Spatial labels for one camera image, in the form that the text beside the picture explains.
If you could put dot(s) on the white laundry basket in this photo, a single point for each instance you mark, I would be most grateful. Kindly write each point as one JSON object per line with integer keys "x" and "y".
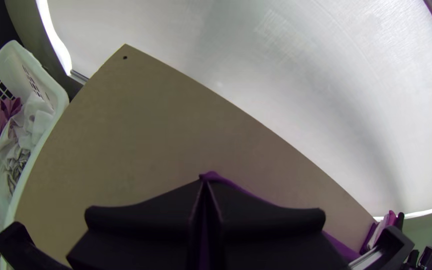
{"x": 11, "y": 62}

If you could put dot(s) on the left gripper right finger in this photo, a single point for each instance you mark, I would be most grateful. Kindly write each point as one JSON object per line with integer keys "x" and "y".
{"x": 268, "y": 236}

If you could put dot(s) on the pile of folded clothes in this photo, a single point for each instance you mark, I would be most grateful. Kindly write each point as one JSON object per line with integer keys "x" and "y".
{"x": 379, "y": 228}

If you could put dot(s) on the dark t-shirt with white print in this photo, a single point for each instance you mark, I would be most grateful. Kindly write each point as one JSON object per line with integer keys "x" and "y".
{"x": 212, "y": 176}

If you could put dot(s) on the heap of clothes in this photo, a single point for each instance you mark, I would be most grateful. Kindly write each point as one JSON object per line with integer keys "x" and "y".
{"x": 32, "y": 123}

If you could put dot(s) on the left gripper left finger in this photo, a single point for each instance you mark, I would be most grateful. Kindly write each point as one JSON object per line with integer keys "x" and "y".
{"x": 144, "y": 232}

